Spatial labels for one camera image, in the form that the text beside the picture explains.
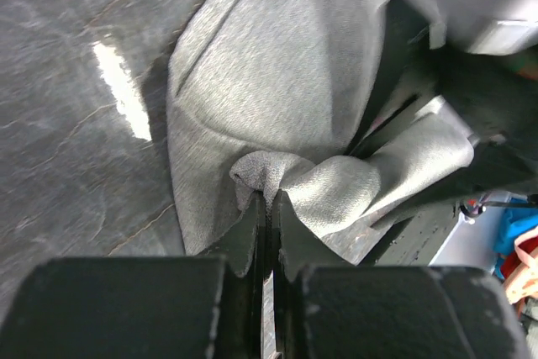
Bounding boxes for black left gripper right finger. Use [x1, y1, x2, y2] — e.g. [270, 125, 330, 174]
[272, 192, 530, 358]

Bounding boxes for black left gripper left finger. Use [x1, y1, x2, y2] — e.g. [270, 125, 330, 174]
[1, 194, 263, 358]

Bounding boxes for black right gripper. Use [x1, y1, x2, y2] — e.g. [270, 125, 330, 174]
[346, 0, 537, 221]

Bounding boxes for grey-green cloth napkin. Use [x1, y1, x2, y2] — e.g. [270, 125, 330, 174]
[167, 0, 474, 255]

